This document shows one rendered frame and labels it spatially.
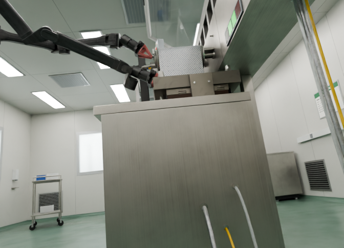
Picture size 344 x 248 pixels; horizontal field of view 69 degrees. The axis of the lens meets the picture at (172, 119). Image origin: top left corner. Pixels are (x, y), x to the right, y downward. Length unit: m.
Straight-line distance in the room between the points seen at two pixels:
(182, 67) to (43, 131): 6.58
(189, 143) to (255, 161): 0.27
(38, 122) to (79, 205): 2.53
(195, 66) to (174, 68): 0.11
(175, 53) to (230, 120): 0.55
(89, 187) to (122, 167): 6.10
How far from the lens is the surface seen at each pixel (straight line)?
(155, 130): 1.03
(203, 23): 1.83
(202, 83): 1.14
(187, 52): 1.45
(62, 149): 7.42
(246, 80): 1.59
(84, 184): 7.14
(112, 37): 1.54
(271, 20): 1.15
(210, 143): 1.03
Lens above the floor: 0.56
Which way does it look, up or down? 14 degrees up
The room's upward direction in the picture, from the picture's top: 6 degrees counter-clockwise
